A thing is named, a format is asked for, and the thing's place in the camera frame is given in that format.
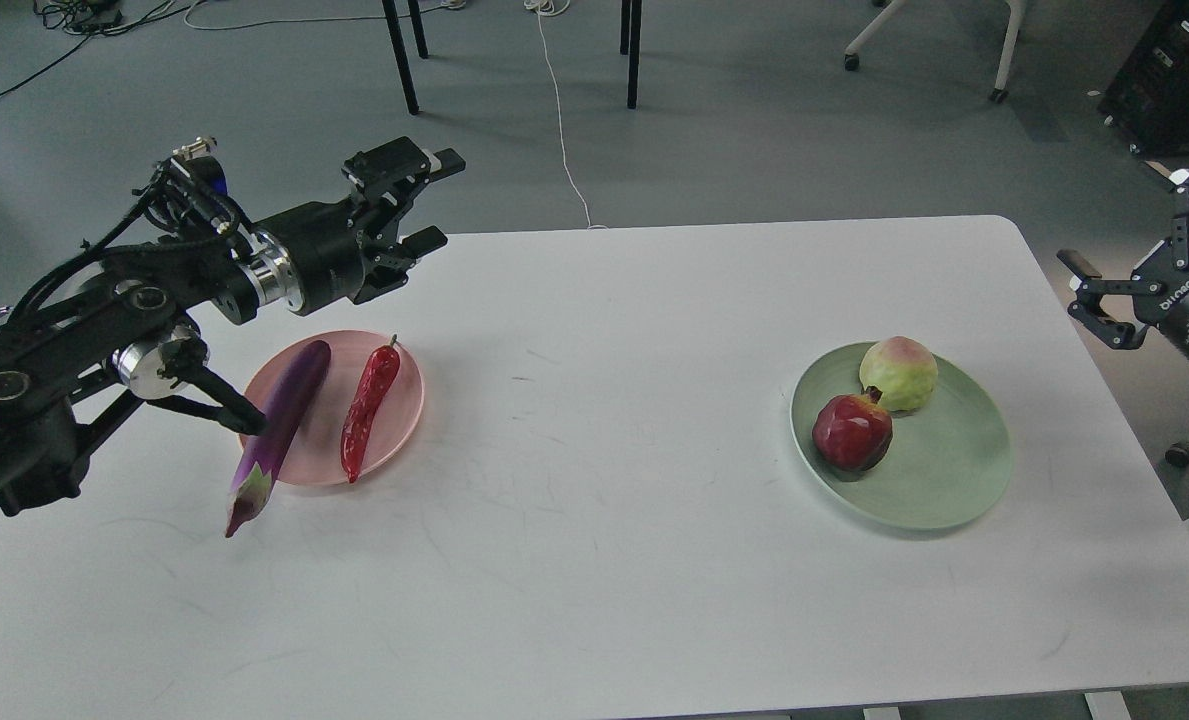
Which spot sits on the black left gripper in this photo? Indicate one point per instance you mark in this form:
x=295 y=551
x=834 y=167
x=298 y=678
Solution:
x=321 y=239

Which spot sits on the red chili pepper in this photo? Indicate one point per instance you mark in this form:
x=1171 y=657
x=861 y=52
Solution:
x=378 y=375

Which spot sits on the purple eggplant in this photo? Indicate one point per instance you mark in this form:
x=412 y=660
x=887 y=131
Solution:
x=262 y=458

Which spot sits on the green pink peach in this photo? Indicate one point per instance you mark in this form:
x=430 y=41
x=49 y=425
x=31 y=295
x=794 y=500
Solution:
x=903 y=370

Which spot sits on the red pomegranate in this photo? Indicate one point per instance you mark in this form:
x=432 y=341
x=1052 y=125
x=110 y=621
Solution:
x=853 y=432

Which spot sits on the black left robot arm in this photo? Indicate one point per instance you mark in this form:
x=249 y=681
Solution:
x=110 y=330

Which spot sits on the black equipment case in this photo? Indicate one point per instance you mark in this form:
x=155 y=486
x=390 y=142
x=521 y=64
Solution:
x=1147 y=101

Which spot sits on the black table leg left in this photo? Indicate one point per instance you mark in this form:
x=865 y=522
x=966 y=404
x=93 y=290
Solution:
x=397 y=40

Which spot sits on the black table leg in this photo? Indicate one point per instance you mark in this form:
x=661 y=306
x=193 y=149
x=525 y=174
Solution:
x=631 y=16
x=397 y=40

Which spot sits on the white chair base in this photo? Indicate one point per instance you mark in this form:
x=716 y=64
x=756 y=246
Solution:
x=1016 y=13

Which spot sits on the pink plate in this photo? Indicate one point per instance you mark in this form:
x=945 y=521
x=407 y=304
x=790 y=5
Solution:
x=313 y=458

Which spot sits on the green plate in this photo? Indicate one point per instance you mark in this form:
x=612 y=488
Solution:
x=949 y=463

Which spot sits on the black table leg right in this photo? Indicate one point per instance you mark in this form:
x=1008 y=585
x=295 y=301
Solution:
x=631 y=16

